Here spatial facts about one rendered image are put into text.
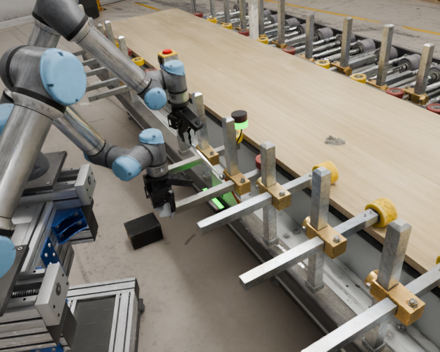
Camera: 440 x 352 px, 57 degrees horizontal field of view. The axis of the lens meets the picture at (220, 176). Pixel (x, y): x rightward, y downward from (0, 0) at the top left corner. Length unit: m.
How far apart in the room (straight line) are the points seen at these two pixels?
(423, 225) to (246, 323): 1.11
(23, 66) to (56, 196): 0.64
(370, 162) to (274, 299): 0.97
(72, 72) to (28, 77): 0.09
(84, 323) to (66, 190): 0.79
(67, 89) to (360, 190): 0.98
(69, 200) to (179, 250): 1.15
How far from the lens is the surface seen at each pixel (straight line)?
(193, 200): 1.49
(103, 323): 2.05
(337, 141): 1.69
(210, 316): 2.20
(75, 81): 0.98
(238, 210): 1.27
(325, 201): 1.13
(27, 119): 0.96
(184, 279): 2.38
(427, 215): 1.41
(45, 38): 1.48
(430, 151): 1.72
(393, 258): 1.00
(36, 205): 1.55
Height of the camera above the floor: 1.79
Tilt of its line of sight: 35 degrees down
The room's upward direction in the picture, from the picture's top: 7 degrees counter-clockwise
